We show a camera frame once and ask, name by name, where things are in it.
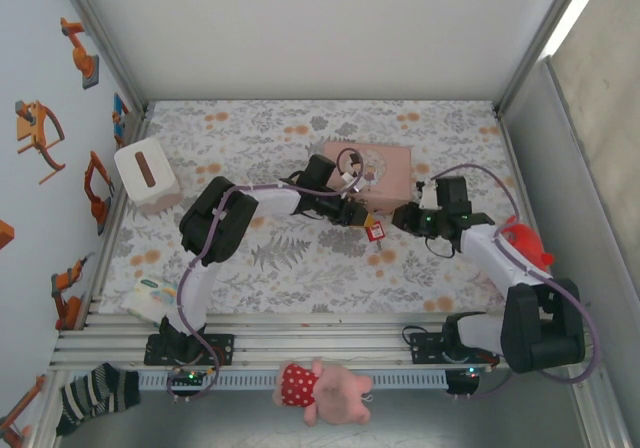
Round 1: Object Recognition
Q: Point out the pink gift box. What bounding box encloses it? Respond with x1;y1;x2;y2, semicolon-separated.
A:
322;140;414;217

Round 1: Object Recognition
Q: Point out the red plastic toy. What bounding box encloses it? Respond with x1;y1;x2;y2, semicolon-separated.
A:
499;215;556;274

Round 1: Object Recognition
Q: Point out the floral tablecloth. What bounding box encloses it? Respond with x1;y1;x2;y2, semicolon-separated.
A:
97;99;531;315

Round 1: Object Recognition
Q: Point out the small circuit board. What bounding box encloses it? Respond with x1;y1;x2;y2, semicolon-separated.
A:
444;366;484;397
167;367;219;387

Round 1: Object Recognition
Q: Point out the pink plush pig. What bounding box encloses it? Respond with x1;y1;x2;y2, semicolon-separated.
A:
272;357;375;428

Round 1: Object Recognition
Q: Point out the white tissue box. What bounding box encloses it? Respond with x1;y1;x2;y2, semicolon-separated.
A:
113;137;182;215

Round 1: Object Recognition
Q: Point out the wet wipes packet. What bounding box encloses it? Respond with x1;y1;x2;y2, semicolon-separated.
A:
119;276;179;327

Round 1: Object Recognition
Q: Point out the striped sock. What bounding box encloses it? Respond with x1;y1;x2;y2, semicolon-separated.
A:
54;361;142;438

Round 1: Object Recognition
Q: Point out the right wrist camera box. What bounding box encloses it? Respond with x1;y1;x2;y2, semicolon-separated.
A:
416;180;440;210

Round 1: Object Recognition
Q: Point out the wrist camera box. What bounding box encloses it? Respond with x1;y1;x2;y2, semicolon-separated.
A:
416;180;440;210
339;170;364;197

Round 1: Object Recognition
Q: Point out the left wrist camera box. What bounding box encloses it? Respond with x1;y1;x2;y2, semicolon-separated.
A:
339;170;364;197

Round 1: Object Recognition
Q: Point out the thin black cable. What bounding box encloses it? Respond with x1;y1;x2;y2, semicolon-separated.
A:
423;236;460;260

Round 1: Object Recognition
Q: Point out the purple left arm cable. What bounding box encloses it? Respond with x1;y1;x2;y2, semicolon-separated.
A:
166;146;366;404

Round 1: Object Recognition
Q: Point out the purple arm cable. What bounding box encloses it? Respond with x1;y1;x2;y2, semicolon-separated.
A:
166;146;366;404
430;162;599;400

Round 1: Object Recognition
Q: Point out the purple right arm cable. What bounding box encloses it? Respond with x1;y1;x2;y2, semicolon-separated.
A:
430;162;599;400

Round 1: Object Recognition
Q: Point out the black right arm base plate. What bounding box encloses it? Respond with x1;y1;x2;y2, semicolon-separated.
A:
408;330;501;367

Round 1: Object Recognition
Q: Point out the aluminium frame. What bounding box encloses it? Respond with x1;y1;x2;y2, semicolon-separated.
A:
47;0;640;448

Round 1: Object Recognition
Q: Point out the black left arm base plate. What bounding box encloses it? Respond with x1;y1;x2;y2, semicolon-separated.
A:
143;332;236;367

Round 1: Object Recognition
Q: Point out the white slotted cable duct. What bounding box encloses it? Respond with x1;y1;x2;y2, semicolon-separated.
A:
137;370;449;390

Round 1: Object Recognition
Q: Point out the blue orange wall sticker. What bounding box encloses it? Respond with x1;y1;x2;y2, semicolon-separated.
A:
112;92;130;149

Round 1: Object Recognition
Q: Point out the orange robot wall sticker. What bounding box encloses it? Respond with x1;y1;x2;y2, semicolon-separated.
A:
59;16;100;91
82;150;115;237
0;373;46;447
49;252;96;332
14;100;67;185

